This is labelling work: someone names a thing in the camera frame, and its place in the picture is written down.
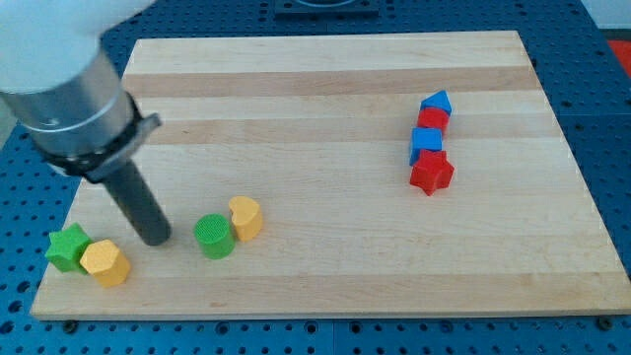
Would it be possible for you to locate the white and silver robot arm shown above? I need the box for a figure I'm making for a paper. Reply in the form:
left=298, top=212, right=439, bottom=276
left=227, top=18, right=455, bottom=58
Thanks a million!
left=1, top=0, right=160, bottom=182

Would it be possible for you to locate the yellow heart block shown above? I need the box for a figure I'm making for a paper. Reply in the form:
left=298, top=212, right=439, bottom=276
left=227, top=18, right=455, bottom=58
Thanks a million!
left=229, top=195, right=263, bottom=242

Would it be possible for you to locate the green circle block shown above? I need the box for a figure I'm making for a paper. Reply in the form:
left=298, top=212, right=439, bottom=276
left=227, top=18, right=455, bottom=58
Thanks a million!
left=193, top=214, right=235, bottom=259

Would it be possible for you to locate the wooden board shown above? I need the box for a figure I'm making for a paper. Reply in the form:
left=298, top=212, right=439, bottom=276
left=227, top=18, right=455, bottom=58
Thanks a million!
left=32, top=31, right=630, bottom=320

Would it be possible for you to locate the blue square block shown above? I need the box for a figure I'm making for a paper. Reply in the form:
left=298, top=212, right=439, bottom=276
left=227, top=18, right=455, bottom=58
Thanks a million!
left=409, top=127, right=443, bottom=166

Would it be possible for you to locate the red star block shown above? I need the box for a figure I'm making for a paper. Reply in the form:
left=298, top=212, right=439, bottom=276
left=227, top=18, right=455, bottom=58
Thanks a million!
left=409, top=150, right=455, bottom=196

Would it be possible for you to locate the red round block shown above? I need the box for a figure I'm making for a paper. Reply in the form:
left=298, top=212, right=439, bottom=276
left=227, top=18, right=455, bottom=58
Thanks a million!
left=417, top=107, right=450, bottom=134

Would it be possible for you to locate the blue triangle block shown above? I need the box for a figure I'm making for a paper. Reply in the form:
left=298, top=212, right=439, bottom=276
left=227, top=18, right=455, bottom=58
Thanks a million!
left=420, top=90, right=453, bottom=115

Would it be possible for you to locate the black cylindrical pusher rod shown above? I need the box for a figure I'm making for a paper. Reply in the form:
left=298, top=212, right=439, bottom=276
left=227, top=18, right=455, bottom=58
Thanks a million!
left=102, top=161, right=172, bottom=247

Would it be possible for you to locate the yellow hexagon block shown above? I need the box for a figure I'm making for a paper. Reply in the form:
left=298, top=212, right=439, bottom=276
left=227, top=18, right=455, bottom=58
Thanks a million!
left=80, top=240, right=131, bottom=288

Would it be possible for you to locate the green star block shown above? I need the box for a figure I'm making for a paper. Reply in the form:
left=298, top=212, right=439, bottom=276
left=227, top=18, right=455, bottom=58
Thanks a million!
left=45, top=223, right=93, bottom=274

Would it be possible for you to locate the red object at edge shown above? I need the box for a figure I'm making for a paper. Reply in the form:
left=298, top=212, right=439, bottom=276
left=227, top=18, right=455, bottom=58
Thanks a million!
left=607, top=39, right=631, bottom=77

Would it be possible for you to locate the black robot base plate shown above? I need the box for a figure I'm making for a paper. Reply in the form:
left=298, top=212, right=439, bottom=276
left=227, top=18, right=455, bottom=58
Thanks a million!
left=272, top=0, right=380, bottom=19

